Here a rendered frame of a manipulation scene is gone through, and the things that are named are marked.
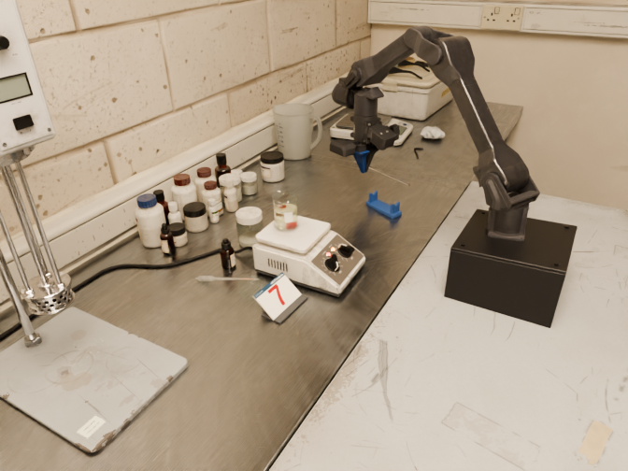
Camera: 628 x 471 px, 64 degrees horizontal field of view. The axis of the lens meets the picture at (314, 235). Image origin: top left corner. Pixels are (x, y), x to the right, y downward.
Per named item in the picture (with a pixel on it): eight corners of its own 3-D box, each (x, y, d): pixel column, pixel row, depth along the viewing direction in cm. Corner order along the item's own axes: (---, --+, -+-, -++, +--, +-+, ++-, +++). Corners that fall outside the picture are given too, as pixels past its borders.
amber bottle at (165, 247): (173, 247, 115) (167, 219, 111) (178, 252, 113) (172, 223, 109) (161, 250, 114) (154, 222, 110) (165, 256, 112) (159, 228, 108)
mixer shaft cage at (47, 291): (85, 296, 77) (35, 141, 64) (46, 321, 72) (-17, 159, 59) (57, 283, 80) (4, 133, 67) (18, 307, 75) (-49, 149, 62)
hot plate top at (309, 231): (332, 227, 106) (332, 223, 105) (305, 254, 97) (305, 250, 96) (283, 215, 111) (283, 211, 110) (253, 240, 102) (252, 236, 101)
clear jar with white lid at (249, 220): (269, 240, 117) (267, 209, 113) (254, 252, 112) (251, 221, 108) (249, 234, 120) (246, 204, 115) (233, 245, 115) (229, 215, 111)
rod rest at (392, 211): (402, 215, 126) (403, 202, 124) (392, 219, 124) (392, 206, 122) (375, 201, 133) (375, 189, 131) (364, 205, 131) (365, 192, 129)
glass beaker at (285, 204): (305, 227, 105) (304, 192, 100) (285, 237, 101) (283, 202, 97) (286, 218, 108) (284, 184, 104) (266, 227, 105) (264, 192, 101)
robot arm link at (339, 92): (385, 64, 117) (353, 56, 125) (357, 68, 113) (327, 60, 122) (381, 112, 123) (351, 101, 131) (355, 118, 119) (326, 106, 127)
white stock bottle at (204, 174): (204, 211, 130) (198, 176, 125) (194, 204, 134) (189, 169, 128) (222, 205, 133) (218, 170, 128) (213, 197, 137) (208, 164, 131)
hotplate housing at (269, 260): (365, 265, 107) (367, 234, 103) (339, 300, 97) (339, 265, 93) (278, 241, 116) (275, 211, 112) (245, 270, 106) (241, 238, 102)
